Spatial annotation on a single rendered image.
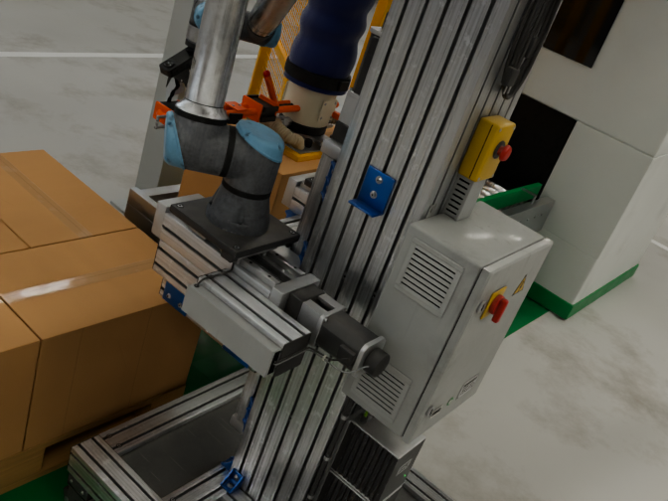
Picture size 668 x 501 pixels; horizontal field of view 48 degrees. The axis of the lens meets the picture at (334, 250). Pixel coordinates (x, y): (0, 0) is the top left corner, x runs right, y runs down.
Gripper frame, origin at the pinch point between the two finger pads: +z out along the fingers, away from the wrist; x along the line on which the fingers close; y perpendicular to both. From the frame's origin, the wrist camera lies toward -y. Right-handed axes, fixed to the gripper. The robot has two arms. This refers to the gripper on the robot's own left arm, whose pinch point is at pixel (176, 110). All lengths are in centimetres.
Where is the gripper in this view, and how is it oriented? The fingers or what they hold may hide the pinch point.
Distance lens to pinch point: 217.0
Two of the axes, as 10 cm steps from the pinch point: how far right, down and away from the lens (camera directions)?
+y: 5.9, -1.9, 7.9
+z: -3.1, 8.4, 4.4
